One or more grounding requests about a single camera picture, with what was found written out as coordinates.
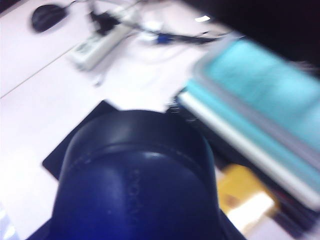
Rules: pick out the black power plug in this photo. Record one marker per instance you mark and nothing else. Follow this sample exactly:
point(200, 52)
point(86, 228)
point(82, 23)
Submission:
point(102, 21)

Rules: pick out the white power strip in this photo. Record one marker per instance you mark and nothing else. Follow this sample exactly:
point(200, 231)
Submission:
point(92, 50)

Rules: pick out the yellow metal tin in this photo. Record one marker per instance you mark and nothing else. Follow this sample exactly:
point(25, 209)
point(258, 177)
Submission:
point(242, 197)

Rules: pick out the black mouse pad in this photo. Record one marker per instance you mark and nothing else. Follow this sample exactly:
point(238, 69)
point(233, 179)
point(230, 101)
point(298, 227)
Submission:
point(95, 111)

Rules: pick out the teal book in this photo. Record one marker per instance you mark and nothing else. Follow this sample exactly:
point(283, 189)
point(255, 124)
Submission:
point(262, 82)

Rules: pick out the white adapter with blue plug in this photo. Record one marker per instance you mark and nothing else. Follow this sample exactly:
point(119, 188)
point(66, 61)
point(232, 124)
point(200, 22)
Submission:
point(152, 30)

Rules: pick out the large black computer monitor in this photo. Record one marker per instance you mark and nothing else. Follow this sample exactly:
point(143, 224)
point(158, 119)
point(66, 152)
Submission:
point(275, 25)

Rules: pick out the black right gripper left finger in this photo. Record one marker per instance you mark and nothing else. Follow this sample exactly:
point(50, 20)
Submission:
point(43, 232)

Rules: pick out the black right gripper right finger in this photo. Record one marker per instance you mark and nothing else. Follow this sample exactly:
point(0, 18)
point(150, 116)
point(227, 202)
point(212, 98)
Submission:
point(232, 230)

